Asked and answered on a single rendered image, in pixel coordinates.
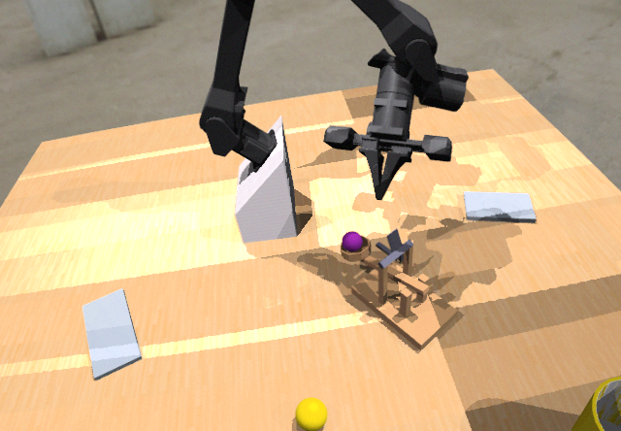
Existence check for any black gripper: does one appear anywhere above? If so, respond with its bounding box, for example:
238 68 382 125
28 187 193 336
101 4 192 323
323 92 453 201

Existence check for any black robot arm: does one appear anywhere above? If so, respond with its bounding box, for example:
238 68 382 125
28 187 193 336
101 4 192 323
198 0 469 173

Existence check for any purple ball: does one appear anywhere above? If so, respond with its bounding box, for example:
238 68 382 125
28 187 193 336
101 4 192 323
342 231 363 251

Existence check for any small wooden catapult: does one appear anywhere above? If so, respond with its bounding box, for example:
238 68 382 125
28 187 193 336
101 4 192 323
341 228 458 350

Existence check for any yellow ball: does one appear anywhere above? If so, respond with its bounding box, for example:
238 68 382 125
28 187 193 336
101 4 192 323
295 397 327 431

